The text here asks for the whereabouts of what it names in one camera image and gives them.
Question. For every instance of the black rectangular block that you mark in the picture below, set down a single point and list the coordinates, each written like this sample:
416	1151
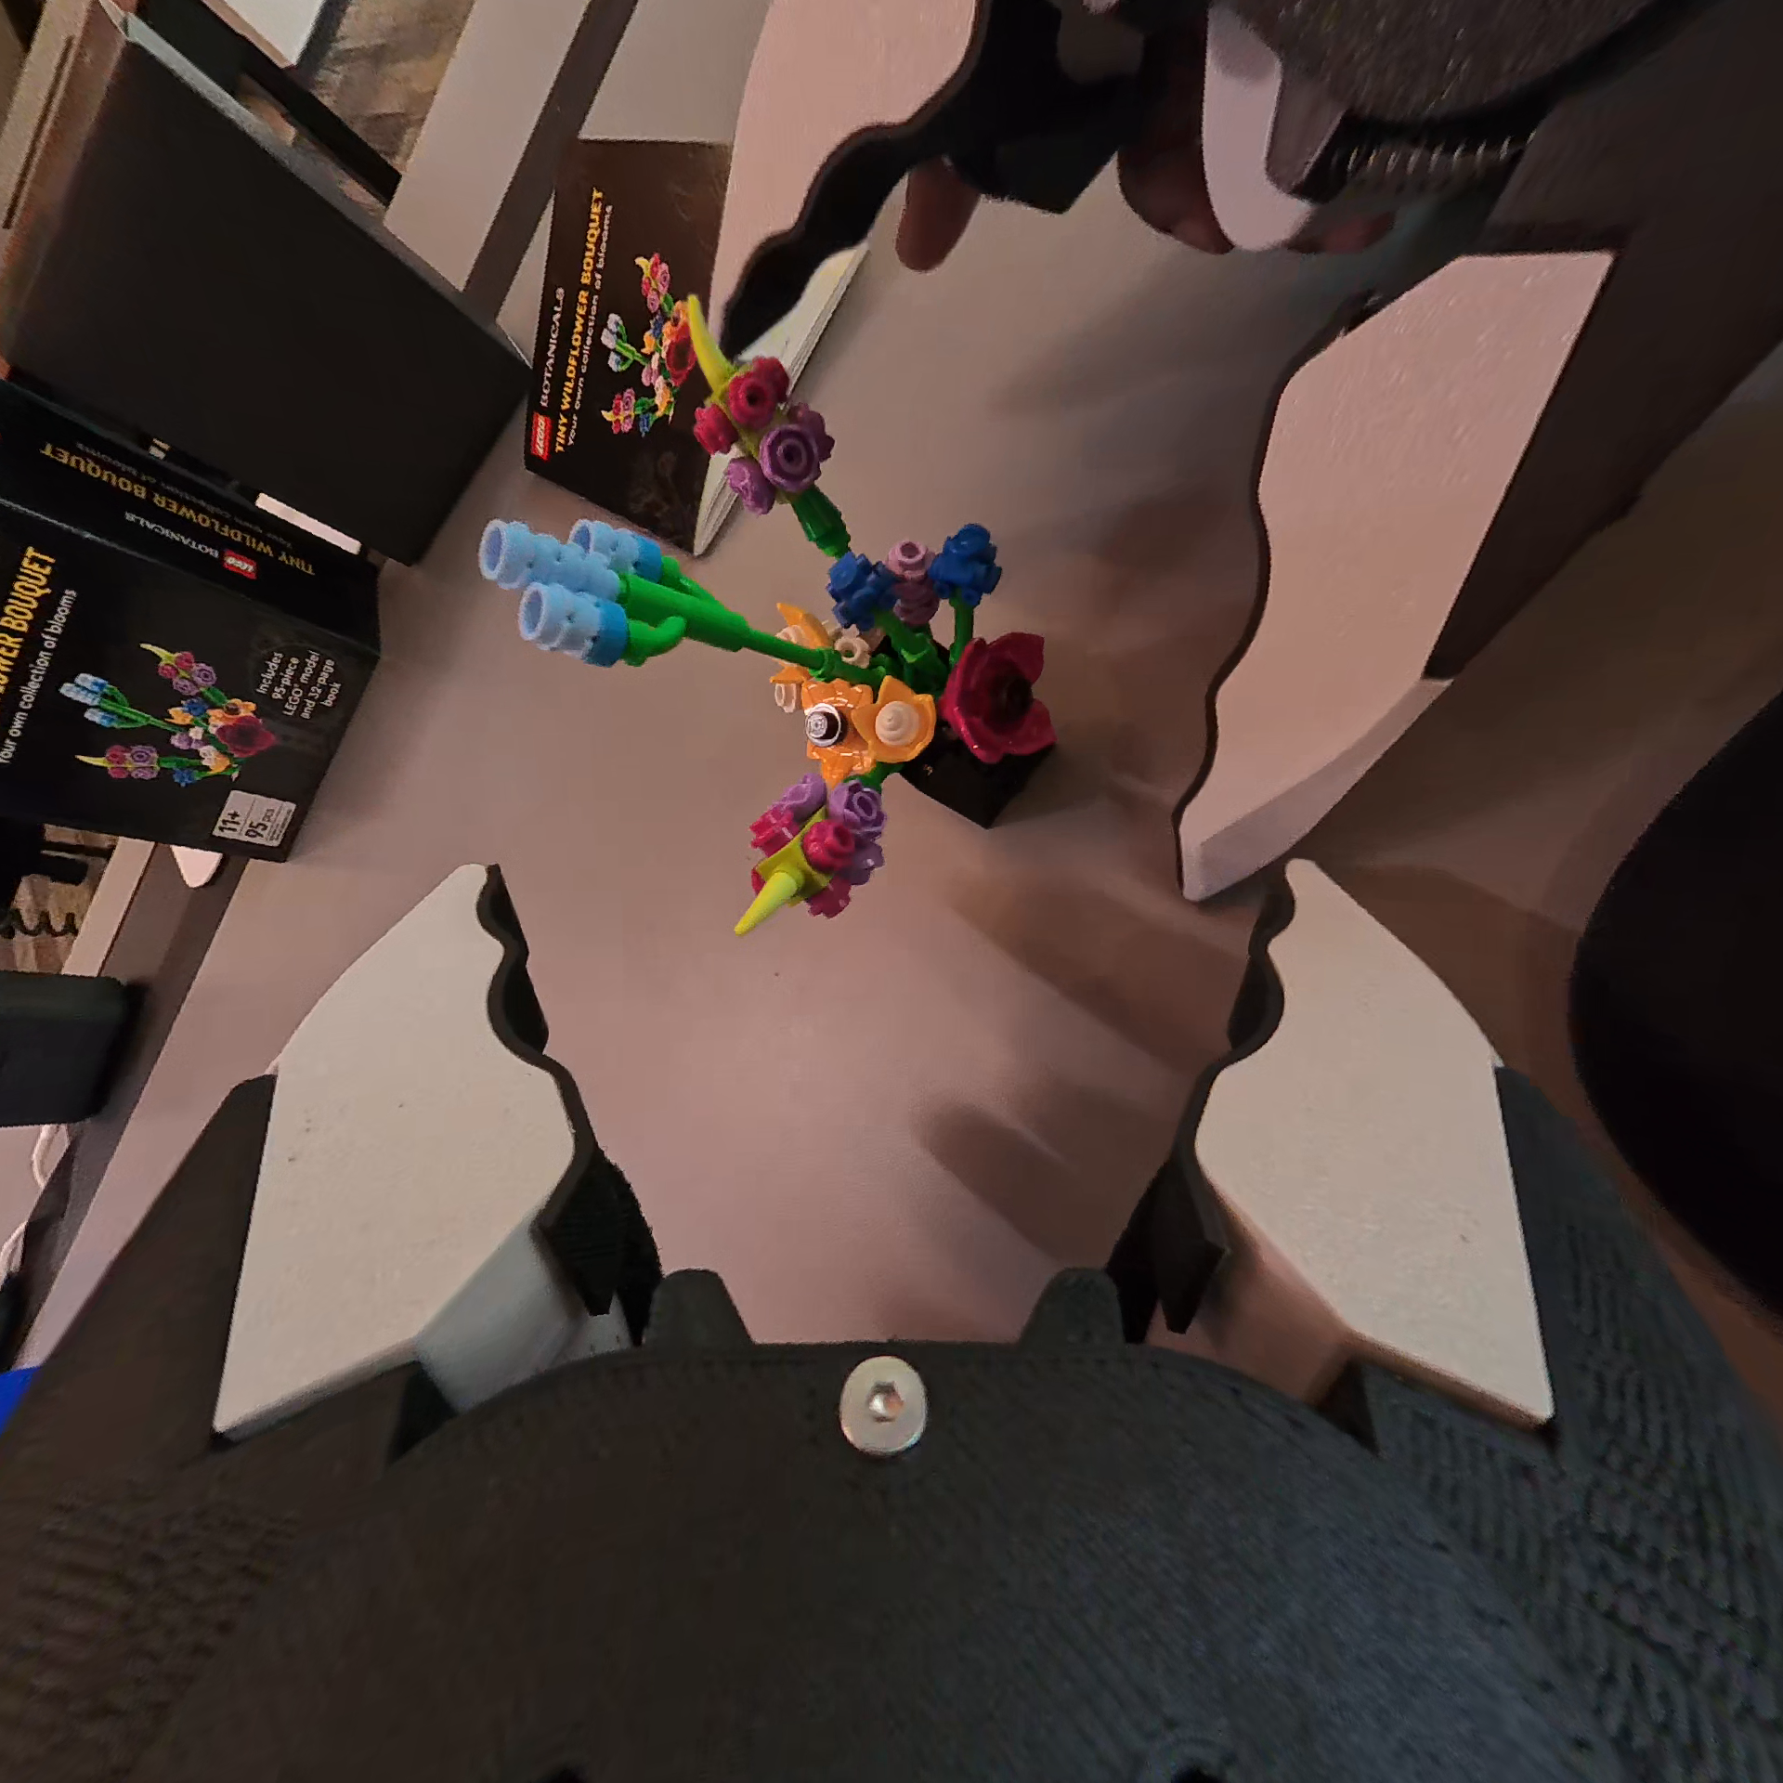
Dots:
251	293

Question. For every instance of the black lego set box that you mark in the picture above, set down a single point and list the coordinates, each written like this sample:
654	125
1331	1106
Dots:
168	654

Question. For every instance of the green lego sprig blue buds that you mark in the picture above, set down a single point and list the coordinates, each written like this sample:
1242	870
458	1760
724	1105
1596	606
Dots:
614	599

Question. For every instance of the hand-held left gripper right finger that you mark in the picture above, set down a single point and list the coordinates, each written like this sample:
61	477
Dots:
1379	1170

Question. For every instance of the black padded chair armrest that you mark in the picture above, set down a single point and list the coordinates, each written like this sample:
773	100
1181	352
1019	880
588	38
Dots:
1687	1030

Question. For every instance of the lego instruction booklet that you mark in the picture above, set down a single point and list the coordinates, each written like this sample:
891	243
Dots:
628	349

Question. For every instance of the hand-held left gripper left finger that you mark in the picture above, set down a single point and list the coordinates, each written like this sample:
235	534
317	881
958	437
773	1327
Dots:
405	1185

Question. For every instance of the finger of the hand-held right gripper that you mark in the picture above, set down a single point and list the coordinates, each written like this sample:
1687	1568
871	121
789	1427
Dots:
864	125
1393	584

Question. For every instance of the person's right hand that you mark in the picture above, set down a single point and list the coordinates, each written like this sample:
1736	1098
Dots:
1171	168

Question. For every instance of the lego flower bouquet model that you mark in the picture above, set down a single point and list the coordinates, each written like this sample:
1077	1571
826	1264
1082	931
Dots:
976	779

